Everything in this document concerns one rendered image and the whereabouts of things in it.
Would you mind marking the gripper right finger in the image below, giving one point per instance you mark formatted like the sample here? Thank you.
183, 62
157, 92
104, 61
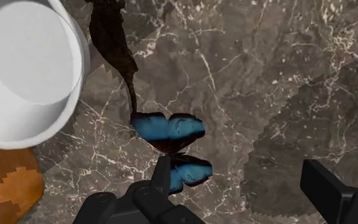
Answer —
330, 189

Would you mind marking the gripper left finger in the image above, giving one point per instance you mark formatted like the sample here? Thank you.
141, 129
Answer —
154, 198

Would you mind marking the blue butterfly figure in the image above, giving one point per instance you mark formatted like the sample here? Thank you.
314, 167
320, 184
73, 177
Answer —
169, 130

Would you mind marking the orange brown round object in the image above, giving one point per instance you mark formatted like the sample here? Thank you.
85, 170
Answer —
5, 186

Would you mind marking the dark brown twisted figure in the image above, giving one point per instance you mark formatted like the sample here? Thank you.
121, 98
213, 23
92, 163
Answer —
112, 46

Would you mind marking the white cup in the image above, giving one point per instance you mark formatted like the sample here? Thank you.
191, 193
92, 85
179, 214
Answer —
26, 74

